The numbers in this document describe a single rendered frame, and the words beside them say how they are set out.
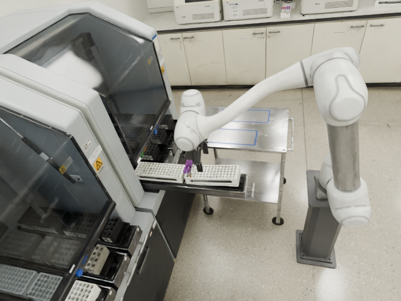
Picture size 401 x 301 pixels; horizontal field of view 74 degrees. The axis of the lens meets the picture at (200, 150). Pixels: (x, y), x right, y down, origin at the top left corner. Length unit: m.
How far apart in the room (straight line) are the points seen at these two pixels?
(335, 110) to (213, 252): 1.57
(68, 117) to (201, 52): 2.72
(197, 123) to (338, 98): 0.48
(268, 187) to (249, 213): 0.32
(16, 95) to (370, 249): 2.28
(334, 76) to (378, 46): 2.76
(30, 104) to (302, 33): 2.92
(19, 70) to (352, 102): 1.21
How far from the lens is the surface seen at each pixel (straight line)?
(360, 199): 1.31
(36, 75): 1.30
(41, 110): 1.15
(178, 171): 1.53
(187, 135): 1.00
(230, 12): 3.42
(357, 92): 0.90
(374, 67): 3.79
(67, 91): 1.23
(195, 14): 3.52
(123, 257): 1.40
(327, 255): 2.13
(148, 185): 1.62
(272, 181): 2.19
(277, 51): 3.53
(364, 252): 2.32
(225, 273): 2.11
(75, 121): 1.13
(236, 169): 1.44
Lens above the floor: 1.96
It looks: 42 degrees down
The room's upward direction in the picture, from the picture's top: 12 degrees counter-clockwise
